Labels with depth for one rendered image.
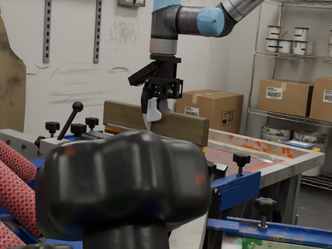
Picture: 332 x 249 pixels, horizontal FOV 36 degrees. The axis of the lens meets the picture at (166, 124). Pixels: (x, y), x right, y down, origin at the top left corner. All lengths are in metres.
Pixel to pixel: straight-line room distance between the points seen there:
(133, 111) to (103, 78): 2.66
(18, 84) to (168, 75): 2.26
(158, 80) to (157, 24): 0.15
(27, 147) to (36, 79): 2.30
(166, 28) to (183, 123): 0.26
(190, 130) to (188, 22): 0.28
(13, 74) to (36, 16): 0.44
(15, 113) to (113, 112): 2.09
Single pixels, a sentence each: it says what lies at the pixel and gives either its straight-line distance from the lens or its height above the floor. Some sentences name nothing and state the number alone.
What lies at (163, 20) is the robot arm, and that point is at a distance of 1.38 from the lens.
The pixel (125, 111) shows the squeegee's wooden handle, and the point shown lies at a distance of 1.49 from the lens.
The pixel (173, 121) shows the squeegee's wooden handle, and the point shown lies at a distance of 1.39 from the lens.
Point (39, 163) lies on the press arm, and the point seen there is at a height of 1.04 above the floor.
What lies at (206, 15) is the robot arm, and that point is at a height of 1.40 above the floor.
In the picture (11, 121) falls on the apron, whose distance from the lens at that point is 3.57.
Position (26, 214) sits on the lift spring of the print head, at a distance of 0.82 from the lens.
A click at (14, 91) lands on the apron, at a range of 3.54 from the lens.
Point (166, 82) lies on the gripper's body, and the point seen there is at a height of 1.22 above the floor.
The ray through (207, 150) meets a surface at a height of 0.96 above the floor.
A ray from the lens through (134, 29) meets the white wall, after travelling 4.34.
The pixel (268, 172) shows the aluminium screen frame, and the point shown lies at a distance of 1.48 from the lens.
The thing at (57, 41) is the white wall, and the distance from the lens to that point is 3.78.
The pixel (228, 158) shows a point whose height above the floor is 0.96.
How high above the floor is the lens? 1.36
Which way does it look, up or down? 10 degrees down
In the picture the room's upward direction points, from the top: 5 degrees clockwise
